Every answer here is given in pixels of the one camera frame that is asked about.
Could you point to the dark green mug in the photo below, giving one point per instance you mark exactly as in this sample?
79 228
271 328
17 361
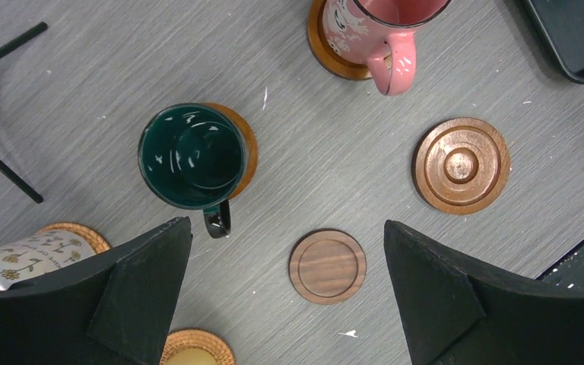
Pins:
192 157

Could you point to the black serving tray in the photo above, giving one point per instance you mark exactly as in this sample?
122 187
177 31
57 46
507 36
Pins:
560 25

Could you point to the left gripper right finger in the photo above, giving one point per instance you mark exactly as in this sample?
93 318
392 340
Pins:
456 309

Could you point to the cork coaster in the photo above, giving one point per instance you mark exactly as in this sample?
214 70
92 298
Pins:
197 338
92 237

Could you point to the pink mug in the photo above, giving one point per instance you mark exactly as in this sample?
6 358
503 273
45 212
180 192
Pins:
380 35

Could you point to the wooden ringed coaster back right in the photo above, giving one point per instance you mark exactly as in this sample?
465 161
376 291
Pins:
322 51

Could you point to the wooden ringed coaster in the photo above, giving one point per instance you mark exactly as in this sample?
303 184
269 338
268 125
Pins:
461 165
322 51
249 137

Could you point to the yellow mug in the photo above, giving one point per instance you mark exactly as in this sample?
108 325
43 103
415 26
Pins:
191 356

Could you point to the wooden ringed coaster back middle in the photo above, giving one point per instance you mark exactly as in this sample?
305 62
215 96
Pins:
249 137

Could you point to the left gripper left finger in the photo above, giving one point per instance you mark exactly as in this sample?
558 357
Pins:
113 308

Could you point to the wooden ringed coaster front right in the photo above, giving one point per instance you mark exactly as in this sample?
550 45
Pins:
461 165

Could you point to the cork coaster back left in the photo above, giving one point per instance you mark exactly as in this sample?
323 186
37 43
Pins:
92 237

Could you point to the dark walnut coaster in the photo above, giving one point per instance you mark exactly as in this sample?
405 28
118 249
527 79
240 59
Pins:
327 266

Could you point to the white patterned mug orange inside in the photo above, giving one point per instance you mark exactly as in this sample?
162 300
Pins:
44 252

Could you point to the cork coaster front left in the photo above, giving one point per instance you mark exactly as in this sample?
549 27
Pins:
197 338

